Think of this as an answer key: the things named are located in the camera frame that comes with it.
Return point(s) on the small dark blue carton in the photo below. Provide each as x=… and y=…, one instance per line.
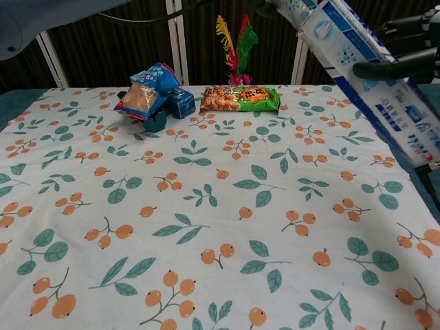
x=185, y=104

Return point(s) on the blue white toothpaste tube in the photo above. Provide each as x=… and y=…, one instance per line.
x=292, y=8

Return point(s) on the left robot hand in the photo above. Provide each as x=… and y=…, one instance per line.
x=263, y=7

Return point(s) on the blue snack bag clear window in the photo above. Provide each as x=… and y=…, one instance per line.
x=144, y=98

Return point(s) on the light blue snack packet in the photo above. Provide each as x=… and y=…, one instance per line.
x=139, y=77

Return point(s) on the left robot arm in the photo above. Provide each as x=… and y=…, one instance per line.
x=34, y=17

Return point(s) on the colourful feather shuttlecock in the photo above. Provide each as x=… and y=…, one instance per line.
x=244, y=44

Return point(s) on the dark teal plastic toy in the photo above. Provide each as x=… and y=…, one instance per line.
x=155, y=124

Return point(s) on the blue white toothpaste box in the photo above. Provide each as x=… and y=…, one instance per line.
x=330, y=31

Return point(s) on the floral fruit print tablecloth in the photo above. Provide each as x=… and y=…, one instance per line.
x=220, y=165

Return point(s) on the green orange snack bag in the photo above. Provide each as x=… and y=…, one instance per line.
x=240, y=99

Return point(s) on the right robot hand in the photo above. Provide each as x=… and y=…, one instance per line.
x=423, y=65

